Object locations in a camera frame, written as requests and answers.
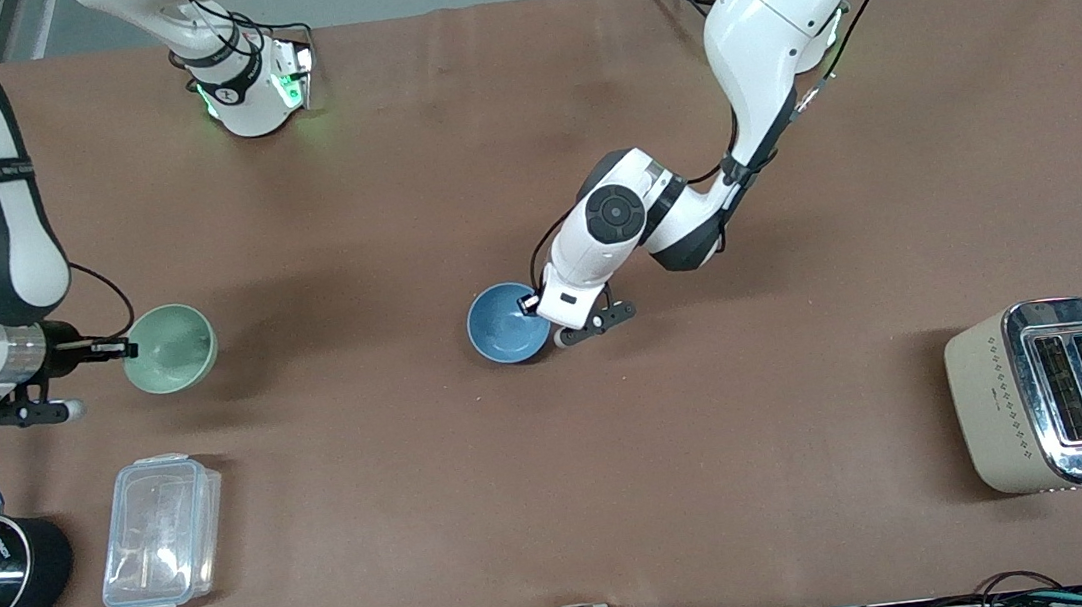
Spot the blue bowl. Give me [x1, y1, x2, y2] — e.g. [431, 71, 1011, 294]
[462, 276, 559, 371]

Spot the green bowl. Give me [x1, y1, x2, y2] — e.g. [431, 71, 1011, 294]
[116, 299, 224, 400]

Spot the clear plastic food container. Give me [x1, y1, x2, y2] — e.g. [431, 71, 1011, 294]
[87, 447, 236, 607]

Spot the brown table cover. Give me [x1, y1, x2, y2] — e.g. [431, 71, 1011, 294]
[0, 0, 1082, 607]

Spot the beige chrome two-slot toaster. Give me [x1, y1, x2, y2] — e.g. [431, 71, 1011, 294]
[938, 294, 1082, 529]

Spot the black right arm base cable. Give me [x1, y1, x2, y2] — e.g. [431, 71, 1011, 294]
[167, 0, 319, 93]

